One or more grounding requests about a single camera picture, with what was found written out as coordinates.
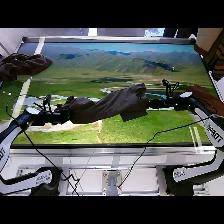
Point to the dark brown shirt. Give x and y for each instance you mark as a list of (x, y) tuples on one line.
[(110, 105)]

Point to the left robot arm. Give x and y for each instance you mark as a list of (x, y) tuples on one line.
[(13, 125)]

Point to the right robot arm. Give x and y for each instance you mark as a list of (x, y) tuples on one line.
[(210, 128)]

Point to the red-brown garment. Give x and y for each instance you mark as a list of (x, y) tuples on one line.
[(208, 98)]

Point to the dark brown garment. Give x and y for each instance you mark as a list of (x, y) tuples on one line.
[(23, 65)]

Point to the silver frame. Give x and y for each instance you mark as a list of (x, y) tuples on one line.
[(113, 152)]

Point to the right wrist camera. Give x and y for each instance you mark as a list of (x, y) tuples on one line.
[(167, 87)]

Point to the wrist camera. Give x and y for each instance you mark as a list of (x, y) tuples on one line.
[(167, 87), (47, 101)]

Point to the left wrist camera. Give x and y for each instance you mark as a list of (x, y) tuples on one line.
[(47, 101)]

